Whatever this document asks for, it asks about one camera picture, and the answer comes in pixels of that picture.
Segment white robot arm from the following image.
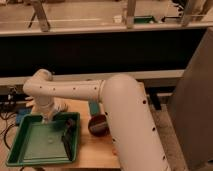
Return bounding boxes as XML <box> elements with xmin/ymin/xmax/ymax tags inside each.
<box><xmin>23</xmin><ymin>69</ymin><xmax>171</xmax><ymax>171</ymax></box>

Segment black brush in tray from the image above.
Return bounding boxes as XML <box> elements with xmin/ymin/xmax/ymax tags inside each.
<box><xmin>61</xmin><ymin>119</ymin><xmax>76</xmax><ymax>160</ymax></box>

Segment distant green tray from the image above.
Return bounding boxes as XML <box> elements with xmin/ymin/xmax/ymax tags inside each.
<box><xmin>134</xmin><ymin>15</ymin><xmax>156</xmax><ymax>24</ymax></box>

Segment green plastic tray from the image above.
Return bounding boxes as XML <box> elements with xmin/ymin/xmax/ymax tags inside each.
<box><xmin>6</xmin><ymin>112</ymin><xmax>80</xmax><ymax>167</ymax></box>

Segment green sponge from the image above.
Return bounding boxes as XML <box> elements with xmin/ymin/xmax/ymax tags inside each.
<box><xmin>88</xmin><ymin>101</ymin><xmax>100</xmax><ymax>116</ymax></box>

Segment dark red bowl with sponge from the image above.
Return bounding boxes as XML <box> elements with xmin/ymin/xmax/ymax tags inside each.
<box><xmin>88</xmin><ymin>114</ymin><xmax>109</xmax><ymax>137</ymax></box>

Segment wooden spatula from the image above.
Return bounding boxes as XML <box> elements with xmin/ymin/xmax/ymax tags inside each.
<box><xmin>25</xmin><ymin>96</ymin><xmax>34</xmax><ymax>107</ymax></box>

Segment blue box on floor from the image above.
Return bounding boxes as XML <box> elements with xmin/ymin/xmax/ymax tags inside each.
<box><xmin>15</xmin><ymin>108</ymin><xmax>31</xmax><ymax>125</ymax></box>

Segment black cables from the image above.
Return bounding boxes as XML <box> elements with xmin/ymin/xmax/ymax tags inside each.
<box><xmin>0</xmin><ymin>99</ymin><xmax>21</xmax><ymax>151</ymax></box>

